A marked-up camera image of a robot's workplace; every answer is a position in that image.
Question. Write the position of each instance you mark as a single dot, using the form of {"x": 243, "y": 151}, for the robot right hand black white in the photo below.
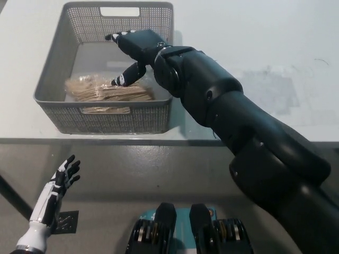
{"x": 140, "y": 45}

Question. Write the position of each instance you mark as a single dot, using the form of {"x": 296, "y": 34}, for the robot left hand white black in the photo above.
{"x": 47, "y": 201}

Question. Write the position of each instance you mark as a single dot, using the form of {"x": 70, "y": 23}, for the bag of wooden cutlery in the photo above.
{"x": 106, "y": 92}

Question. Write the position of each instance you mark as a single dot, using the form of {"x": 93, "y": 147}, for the black square floor marker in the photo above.
{"x": 67, "y": 222}

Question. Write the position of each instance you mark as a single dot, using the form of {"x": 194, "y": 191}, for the dark table leg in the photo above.
{"x": 10, "y": 191}

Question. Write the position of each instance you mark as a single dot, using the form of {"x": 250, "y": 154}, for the grey perforated plastic basket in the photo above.
{"x": 58, "y": 66}

